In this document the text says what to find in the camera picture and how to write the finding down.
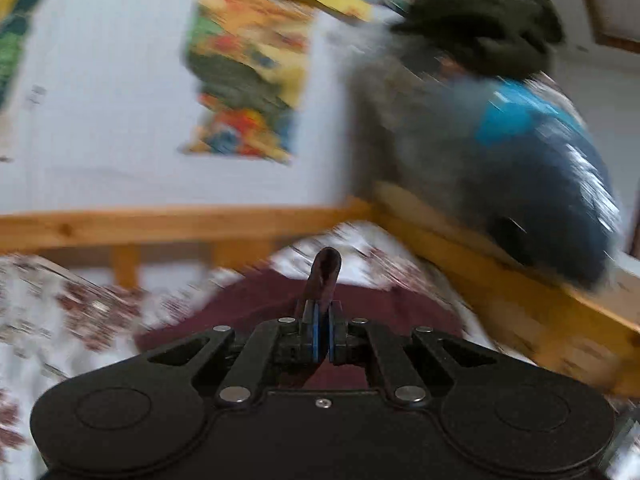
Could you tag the wooden wall frame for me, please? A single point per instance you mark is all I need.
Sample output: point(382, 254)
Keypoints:
point(600, 10)

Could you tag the white floral bedspread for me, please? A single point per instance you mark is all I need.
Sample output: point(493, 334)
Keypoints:
point(50, 360)

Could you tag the dark green cloth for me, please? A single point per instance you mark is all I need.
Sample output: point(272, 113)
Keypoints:
point(480, 25)

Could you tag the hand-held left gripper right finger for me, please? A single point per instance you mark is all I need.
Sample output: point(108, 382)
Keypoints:
point(331, 332)

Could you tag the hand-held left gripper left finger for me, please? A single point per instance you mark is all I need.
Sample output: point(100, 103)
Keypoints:
point(312, 332)

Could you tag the wooden bed frame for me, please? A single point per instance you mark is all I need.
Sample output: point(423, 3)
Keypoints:
point(150, 225)

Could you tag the maroon small garment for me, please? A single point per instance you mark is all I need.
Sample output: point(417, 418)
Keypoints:
point(250, 310)

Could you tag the blue plastic bag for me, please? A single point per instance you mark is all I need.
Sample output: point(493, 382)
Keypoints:
point(540, 170)

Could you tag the green wall poster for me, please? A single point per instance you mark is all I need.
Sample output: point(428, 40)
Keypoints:
point(12, 35)

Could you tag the grey cloth bundle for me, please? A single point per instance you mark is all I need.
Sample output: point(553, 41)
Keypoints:
point(395, 125)

